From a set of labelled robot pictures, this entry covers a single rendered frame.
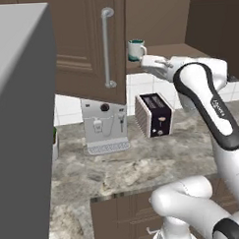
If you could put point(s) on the grey fridge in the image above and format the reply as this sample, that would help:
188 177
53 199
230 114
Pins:
21 129

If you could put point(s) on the brown base cabinet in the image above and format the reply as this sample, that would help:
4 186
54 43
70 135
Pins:
129 219

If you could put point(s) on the white coffee machine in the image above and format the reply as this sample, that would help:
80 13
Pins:
104 128

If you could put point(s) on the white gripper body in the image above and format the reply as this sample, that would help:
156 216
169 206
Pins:
152 64

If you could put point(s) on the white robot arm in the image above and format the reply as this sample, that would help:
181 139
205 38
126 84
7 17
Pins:
221 146

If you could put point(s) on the potted green plant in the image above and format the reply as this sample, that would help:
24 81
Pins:
55 144

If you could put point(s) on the white and teal mug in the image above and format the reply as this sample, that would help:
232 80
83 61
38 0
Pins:
135 50

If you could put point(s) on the brown cabinet door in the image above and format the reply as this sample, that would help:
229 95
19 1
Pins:
83 44

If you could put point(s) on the black and white toaster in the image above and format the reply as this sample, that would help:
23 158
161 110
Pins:
154 115

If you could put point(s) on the brown wall cabinet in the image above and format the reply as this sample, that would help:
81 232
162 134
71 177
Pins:
182 20

